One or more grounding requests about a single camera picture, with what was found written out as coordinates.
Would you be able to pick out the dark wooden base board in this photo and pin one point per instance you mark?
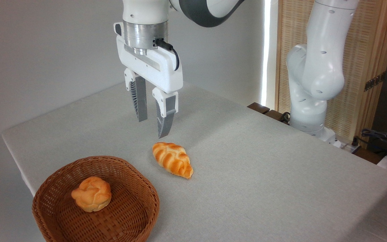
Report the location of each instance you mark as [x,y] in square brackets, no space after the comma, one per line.
[259,108]

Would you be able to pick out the long braided bread loaf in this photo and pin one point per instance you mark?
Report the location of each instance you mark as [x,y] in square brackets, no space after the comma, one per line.
[172,158]

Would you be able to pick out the grey tablecloth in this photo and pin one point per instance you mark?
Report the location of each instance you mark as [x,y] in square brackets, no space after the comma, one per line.
[264,185]

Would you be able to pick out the round orange bread roll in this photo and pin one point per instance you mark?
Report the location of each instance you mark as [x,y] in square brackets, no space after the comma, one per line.
[91,194]

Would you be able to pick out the white power strip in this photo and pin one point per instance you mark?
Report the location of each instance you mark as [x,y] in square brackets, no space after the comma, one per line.
[348,147]

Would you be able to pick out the brown wicker basket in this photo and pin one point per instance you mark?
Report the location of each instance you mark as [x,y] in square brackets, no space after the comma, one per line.
[129,215]

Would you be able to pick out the wooden bamboo folding screen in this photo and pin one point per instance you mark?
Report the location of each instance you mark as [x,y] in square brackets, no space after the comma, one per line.
[364,40]

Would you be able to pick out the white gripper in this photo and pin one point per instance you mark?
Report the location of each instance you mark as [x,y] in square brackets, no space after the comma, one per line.
[163,72]

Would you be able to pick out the black metal screen hinge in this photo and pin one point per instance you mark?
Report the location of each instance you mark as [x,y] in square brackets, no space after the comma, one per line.
[375,81]

